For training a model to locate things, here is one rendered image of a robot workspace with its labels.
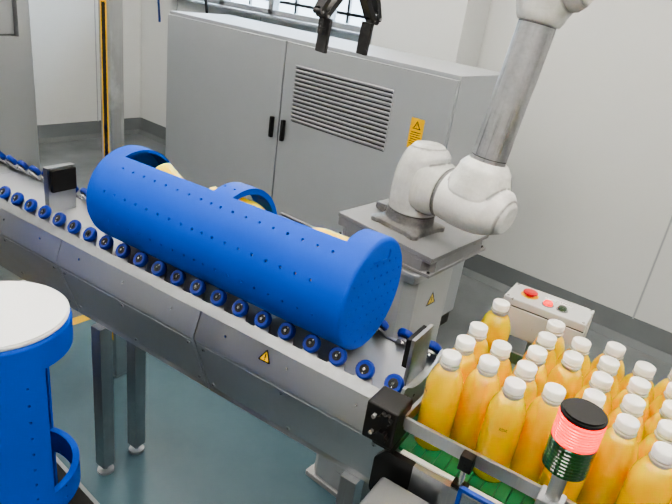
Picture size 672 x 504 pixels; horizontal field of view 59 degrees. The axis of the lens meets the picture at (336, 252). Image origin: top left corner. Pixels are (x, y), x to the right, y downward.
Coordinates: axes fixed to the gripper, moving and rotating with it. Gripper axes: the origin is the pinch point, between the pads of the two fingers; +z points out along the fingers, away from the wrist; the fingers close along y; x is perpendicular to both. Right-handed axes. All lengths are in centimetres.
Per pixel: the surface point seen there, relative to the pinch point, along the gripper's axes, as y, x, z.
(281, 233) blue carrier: -12.8, -3.4, 41.6
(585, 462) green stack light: -29, -83, 37
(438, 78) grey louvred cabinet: 135, 58, 21
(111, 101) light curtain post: 8, 113, 44
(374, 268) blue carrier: -2.3, -23.9, 43.3
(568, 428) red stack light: -31, -79, 33
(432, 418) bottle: -13, -53, 60
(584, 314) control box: 36, -61, 47
